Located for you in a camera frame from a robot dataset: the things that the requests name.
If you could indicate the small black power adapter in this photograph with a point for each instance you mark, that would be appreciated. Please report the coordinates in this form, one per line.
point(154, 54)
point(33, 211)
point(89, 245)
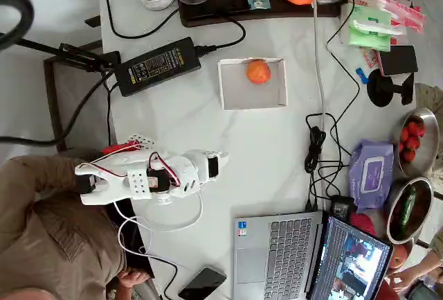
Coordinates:
point(342, 206)

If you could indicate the silver laptop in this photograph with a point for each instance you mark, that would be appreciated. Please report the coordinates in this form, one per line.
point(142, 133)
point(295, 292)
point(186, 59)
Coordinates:
point(287, 255)

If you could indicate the large black power brick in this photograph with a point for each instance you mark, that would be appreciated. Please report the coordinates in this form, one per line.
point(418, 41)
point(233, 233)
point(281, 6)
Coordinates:
point(155, 66)

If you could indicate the perforated white plate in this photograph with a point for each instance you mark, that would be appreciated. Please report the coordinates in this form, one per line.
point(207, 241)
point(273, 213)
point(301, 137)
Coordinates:
point(142, 140)

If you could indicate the green cucumber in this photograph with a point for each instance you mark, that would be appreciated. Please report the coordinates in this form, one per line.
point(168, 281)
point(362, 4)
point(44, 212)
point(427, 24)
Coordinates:
point(408, 206)

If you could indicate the dark wooden chair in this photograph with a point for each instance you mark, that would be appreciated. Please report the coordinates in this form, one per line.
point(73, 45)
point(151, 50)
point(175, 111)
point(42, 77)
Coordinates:
point(52, 106)

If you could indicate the olive sleeved forearm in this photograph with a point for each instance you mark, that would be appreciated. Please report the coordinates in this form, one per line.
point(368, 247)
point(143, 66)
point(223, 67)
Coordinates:
point(436, 251)

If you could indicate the printed plastic bag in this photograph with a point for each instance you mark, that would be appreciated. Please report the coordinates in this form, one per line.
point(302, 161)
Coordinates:
point(405, 12)

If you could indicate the orange fruit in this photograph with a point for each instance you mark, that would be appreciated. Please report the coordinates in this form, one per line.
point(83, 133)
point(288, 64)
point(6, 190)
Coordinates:
point(258, 72)

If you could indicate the wet wipes pack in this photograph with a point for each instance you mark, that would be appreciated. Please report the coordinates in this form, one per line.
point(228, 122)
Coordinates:
point(372, 175)

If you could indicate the dark wooden tray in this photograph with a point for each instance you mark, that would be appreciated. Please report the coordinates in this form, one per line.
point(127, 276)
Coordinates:
point(214, 12)

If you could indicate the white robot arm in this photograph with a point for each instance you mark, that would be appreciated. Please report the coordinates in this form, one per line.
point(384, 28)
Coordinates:
point(104, 197)

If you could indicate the person in brown jacket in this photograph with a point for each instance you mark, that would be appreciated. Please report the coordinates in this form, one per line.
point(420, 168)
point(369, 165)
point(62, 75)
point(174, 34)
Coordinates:
point(52, 237)

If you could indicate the red apple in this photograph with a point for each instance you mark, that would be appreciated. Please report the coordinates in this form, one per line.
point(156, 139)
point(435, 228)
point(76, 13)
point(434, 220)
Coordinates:
point(398, 256)

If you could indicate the person's right hand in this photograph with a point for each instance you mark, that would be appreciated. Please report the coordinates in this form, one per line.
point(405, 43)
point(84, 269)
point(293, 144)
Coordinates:
point(133, 277)

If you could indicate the black phone on stand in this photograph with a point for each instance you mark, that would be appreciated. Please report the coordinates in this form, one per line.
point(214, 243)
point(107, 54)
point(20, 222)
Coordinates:
point(398, 60)

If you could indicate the blue clip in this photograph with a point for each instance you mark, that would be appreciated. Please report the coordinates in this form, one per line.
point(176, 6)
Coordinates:
point(361, 75)

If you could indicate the olive patterned garment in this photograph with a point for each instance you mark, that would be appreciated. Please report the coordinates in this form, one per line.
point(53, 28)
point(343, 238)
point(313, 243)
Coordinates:
point(431, 100)

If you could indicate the dark red thermos jug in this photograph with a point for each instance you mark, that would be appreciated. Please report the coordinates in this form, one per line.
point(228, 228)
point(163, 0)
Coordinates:
point(387, 293)

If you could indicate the black phone stand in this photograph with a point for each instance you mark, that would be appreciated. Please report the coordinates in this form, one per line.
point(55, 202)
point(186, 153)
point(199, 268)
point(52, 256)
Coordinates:
point(379, 88)

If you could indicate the red white packet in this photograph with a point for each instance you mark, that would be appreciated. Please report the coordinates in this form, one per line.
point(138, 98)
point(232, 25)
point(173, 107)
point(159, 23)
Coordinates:
point(370, 57)

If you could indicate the red fabric pouch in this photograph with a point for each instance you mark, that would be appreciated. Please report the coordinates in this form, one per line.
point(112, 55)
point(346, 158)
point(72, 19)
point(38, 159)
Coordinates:
point(361, 222)

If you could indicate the black smartphone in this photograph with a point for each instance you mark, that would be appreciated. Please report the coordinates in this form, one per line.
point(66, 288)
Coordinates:
point(202, 284)

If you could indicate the white cardboard box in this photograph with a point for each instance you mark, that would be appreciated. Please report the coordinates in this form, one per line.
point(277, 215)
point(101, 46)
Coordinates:
point(252, 95)

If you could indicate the red robot clamp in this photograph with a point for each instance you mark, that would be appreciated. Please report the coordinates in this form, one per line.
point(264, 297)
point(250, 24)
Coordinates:
point(114, 148)

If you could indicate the black power brick lead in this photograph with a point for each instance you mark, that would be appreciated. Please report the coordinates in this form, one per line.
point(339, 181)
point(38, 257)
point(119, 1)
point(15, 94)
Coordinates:
point(242, 36)

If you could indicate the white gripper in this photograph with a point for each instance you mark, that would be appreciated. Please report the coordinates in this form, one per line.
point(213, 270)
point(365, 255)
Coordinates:
point(213, 168)

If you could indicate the green tissue pack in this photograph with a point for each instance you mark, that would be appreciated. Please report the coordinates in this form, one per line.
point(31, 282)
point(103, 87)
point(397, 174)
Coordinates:
point(367, 36)

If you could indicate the bystander bare hand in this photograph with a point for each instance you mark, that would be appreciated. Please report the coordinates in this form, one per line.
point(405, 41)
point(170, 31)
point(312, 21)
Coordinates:
point(417, 275)

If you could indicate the teal candy wrapper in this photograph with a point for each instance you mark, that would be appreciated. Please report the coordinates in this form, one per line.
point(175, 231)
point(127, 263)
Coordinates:
point(259, 3)

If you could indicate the stainless steel bowl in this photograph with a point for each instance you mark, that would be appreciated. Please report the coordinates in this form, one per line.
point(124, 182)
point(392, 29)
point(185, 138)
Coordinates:
point(424, 203)
point(427, 147)

